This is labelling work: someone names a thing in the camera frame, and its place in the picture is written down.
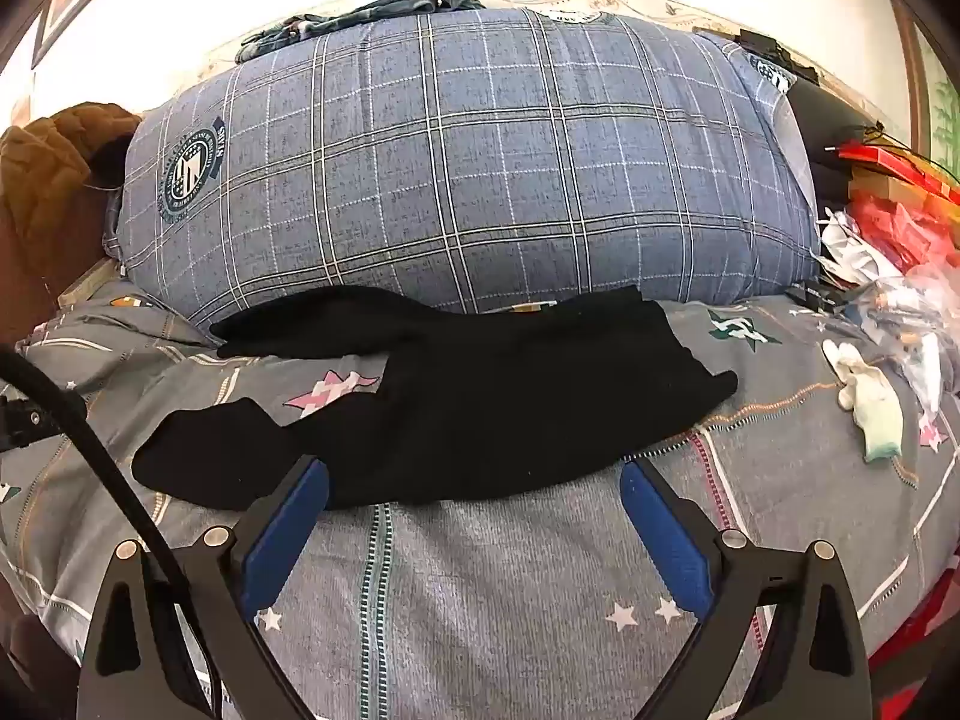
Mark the blue plaid pillow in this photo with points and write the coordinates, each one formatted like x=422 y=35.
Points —
x=761 y=75

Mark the blue striped sofa backrest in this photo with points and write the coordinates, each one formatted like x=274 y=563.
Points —
x=450 y=165

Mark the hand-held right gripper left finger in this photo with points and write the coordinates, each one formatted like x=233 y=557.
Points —
x=285 y=532

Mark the wooden window frame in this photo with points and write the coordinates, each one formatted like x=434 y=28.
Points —
x=911 y=67

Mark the black pants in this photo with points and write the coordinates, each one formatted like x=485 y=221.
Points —
x=487 y=405

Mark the red box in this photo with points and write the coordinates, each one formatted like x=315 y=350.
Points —
x=892 y=159

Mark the black bag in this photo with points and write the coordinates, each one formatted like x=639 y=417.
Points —
x=825 y=127

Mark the dark patterned cloth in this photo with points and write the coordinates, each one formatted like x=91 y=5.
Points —
x=337 y=22

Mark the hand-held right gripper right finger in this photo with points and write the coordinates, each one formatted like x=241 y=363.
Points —
x=667 y=540

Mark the brown jacket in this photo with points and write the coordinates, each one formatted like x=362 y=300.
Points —
x=45 y=180

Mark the pale green sock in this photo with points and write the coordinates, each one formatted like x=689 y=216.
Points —
x=881 y=424

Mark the white plastic bag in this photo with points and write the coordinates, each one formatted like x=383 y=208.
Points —
x=847 y=247

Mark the red plastic bag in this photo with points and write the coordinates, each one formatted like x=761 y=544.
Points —
x=907 y=232

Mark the cardboard box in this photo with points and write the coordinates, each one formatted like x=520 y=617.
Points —
x=885 y=187

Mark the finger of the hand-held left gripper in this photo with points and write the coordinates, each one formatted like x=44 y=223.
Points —
x=22 y=420

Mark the white sock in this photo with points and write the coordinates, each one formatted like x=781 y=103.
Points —
x=847 y=371

